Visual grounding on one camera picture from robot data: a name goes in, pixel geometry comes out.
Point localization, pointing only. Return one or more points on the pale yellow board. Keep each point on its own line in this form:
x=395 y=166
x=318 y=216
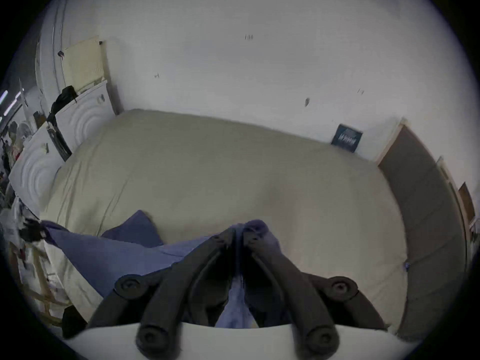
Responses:
x=82 y=62

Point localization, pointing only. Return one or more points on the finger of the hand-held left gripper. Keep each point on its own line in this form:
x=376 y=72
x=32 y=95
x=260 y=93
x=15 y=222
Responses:
x=33 y=233

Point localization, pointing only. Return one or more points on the bed with beige sheet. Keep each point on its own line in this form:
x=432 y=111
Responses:
x=225 y=171

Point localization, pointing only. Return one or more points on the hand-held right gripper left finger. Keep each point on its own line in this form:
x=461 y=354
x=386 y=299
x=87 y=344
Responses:
x=168 y=298

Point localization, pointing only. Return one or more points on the wooden frame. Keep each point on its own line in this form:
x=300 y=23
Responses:
x=37 y=276

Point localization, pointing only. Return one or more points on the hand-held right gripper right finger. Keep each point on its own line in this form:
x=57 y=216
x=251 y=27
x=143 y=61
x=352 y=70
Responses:
x=288 y=287

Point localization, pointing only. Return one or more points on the blue shirt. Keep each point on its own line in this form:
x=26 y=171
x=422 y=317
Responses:
x=112 y=255

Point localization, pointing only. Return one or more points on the dark blue wall sign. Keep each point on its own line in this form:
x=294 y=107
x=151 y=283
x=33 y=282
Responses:
x=346 y=138

